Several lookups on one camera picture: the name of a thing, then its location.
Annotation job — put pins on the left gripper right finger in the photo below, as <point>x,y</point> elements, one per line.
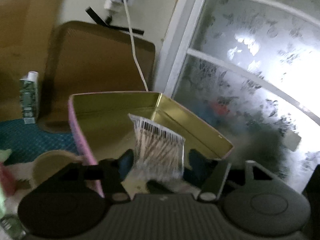
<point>210,173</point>

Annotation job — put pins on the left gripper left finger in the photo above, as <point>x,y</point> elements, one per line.
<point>111,173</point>

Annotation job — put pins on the cotton swab pack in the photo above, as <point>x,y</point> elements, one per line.
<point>158,155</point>

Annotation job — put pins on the light green cloth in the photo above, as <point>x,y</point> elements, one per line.
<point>6,188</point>

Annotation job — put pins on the pink gold tin box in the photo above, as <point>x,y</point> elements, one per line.
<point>102,129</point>

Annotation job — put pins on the round food can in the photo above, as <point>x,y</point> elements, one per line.
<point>49,163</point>

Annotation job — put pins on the teal mat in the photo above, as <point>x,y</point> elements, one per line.
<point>27,142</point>

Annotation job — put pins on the brown woven chair mat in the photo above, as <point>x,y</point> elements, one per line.
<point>88,58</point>

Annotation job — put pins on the green drink carton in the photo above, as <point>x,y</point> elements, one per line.
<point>29,97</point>

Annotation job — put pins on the wooden board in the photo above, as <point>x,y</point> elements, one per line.
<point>26,28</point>

